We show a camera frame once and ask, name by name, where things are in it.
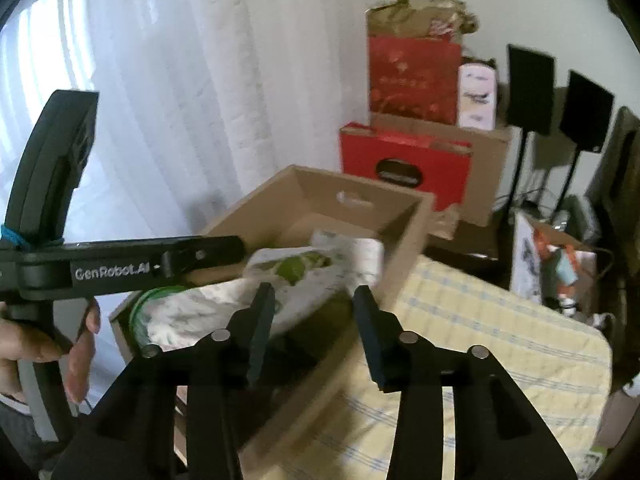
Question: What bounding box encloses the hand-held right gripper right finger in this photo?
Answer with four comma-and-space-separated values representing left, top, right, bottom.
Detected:
352, 284, 577, 480

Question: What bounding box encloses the brown sofa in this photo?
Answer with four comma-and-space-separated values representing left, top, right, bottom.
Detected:
585, 105, 640, 397

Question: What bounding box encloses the yellow checked tablecloth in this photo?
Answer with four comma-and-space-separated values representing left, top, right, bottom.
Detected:
250, 255, 614, 480

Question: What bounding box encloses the white sheer curtain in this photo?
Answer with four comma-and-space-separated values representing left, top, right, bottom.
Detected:
0, 0, 362, 312

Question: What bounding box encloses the large brown cardboard box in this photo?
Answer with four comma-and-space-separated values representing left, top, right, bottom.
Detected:
370, 112, 514, 229

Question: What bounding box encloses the red gift bag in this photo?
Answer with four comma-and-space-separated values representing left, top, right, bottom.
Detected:
368, 36, 464, 125

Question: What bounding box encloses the white printed carton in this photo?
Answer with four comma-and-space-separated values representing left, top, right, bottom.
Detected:
457, 62, 499, 130

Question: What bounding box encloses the green labelled food can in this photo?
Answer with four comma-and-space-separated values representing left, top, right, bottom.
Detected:
127, 284, 192, 352

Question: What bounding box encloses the red box with black oval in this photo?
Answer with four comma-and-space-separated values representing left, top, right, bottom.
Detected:
338, 121, 474, 214

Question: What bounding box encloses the orange and teal toy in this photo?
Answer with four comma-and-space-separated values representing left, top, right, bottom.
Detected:
534, 230, 582, 312

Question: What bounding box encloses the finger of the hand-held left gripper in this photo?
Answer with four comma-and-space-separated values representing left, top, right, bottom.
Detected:
160, 234, 247, 282

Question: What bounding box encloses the white floral cloth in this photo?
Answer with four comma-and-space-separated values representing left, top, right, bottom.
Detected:
132, 230, 387, 352

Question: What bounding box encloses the crumpled brown paper bag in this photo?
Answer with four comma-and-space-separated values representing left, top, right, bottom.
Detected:
365, 0, 481, 42

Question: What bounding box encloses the grey electronic device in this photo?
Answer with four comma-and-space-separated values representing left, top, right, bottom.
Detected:
565, 195, 599, 241

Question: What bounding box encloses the printed paper bag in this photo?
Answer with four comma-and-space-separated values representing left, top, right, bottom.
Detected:
510, 210, 599, 312

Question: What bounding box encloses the black speaker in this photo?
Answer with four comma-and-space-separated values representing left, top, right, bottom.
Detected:
559, 70, 615, 154
506, 44, 557, 136

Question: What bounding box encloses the person's left hand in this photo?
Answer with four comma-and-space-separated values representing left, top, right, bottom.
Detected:
0, 302, 101, 404

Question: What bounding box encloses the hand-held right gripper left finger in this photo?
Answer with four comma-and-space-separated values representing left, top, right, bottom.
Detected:
52, 282, 277, 480

